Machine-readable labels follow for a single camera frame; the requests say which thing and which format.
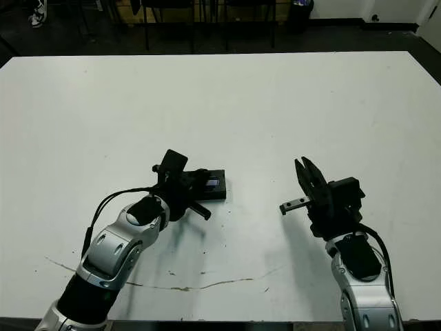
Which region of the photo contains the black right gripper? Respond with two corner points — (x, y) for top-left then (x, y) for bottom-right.
(279, 156), (363, 241)

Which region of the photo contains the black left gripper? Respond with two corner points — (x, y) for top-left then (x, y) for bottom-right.
(152, 164), (212, 222)

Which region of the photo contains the black box lid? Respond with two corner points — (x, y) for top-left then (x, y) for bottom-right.
(194, 168), (227, 201)

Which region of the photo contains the black metal chair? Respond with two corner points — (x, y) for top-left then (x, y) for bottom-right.
(141, 0), (196, 53)

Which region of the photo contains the black bin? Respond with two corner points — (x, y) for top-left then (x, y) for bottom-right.
(289, 0), (314, 34)

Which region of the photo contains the white cabinet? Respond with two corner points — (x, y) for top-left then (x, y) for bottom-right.
(416, 0), (441, 48)

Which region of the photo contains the white sneaker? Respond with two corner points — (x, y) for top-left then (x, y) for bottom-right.
(29, 0), (48, 28)

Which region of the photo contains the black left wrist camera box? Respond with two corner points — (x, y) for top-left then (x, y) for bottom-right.
(160, 148), (189, 173)

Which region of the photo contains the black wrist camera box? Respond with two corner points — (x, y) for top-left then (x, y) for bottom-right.
(160, 148), (189, 173)
(327, 177), (366, 208)

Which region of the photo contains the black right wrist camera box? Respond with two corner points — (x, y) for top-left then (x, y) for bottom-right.
(327, 177), (366, 208)

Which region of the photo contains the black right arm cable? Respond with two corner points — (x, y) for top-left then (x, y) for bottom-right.
(358, 223), (397, 297)

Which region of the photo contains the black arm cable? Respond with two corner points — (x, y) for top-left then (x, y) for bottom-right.
(358, 223), (397, 297)
(81, 185), (163, 258)

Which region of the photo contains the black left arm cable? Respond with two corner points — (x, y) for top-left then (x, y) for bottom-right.
(81, 185), (163, 258)

